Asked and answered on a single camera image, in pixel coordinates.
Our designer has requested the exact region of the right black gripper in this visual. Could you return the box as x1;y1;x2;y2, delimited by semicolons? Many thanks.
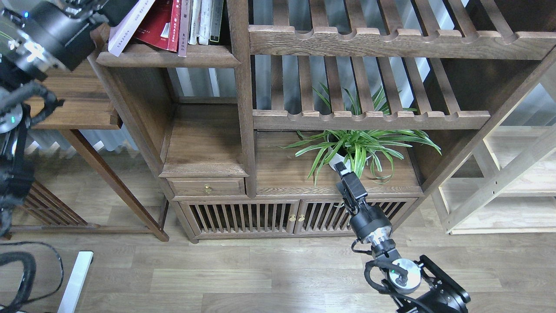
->
334;162;392;244

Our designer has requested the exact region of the dark wooden bookshelf unit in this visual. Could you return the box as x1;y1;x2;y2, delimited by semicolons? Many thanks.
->
59;0;556;244

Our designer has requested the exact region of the white bar on floor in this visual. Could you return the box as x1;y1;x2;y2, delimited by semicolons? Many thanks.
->
57;251;94;313

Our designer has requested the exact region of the light wooden shelf unit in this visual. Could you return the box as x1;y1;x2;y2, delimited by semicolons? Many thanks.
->
432;66;556;235

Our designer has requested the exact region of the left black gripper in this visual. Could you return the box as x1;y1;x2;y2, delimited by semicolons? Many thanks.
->
17;0;137;73

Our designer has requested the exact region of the dark slatted wooden rack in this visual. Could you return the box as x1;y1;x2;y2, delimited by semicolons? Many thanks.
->
1;181;101;239

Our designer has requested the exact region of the green spider plant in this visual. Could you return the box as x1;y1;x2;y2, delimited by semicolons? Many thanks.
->
280;83;442;225

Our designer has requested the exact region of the dark green upright book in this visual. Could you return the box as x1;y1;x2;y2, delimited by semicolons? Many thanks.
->
209;0;224;44

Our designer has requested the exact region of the red book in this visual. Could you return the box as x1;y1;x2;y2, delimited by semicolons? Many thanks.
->
134;0;182;52

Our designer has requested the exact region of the white book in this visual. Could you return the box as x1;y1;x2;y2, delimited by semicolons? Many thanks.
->
187;0;202;45
198;0;214;45
108;0;155;56

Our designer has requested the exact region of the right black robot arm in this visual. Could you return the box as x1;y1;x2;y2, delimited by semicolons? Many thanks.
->
334;162;470;313

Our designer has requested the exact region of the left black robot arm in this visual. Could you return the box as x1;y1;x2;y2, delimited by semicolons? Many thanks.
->
1;0;137;236

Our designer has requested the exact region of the white plant pot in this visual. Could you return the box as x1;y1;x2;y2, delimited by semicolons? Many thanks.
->
328;149;351;171

